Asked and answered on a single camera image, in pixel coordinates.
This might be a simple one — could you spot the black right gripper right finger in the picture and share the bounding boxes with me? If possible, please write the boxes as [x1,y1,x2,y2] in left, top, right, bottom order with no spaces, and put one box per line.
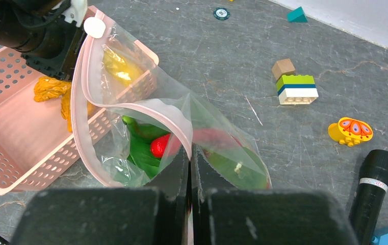
[191,146,358,244]

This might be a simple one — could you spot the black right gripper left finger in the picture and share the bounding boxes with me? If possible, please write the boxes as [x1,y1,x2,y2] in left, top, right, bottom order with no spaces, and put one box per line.
[11,149,190,244]

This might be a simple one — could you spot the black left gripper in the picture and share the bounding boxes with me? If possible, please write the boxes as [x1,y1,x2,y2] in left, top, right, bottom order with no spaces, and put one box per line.
[0,0,86,81]

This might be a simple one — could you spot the green toy bok choy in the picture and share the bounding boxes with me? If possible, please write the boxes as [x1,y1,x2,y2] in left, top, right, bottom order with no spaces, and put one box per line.
[121,115,271,189]

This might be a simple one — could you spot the red toy chili pepper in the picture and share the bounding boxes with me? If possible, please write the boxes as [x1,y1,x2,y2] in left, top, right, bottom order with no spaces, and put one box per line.
[150,128,242,158]

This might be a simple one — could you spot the clear dotted zip top bag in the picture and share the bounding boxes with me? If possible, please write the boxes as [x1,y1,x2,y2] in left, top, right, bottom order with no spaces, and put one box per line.
[71,8,271,187]

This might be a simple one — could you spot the orange toy ginger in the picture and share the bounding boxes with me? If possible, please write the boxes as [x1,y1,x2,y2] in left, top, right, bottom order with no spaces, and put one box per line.
[33,76,96,133]

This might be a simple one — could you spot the yellow toy squash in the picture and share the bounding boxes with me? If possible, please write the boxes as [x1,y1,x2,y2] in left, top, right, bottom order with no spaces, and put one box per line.
[103,47,144,87]

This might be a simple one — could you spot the pink perforated plastic basket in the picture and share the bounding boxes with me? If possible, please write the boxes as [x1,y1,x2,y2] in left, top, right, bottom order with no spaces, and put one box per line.
[0,5,160,196]

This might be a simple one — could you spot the green white stacked toy bricks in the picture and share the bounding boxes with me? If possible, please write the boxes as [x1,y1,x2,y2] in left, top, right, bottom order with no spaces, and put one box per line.
[271,58,319,105]

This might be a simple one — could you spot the yellow butterfly toy brick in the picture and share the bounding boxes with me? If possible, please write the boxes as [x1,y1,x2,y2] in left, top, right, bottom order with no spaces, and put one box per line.
[327,117,374,147]

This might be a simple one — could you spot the black toy microphone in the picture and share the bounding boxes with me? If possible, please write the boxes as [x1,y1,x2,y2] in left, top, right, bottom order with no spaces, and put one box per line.
[349,150,388,244]

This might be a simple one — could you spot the teal toy triangle block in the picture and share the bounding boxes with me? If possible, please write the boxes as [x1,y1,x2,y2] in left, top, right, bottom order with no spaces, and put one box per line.
[287,7,308,23]

